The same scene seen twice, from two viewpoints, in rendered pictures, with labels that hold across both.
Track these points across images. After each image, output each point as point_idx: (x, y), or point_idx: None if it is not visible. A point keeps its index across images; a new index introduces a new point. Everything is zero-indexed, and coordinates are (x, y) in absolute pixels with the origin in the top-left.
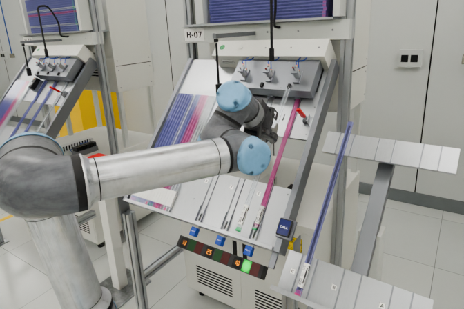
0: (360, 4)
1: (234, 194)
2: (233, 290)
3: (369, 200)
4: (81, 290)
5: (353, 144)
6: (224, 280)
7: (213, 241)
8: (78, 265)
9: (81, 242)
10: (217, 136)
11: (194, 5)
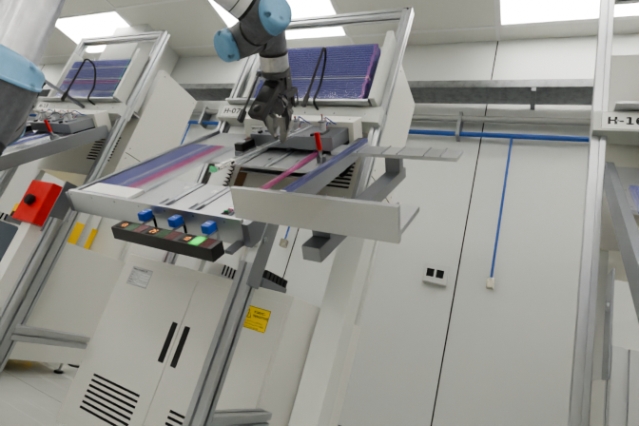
0: (393, 132)
1: (215, 195)
2: (132, 416)
3: (369, 186)
4: (24, 31)
5: (363, 148)
6: (127, 397)
7: (142, 327)
8: (43, 7)
9: (61, 1)
10: None
11: (242, 95)
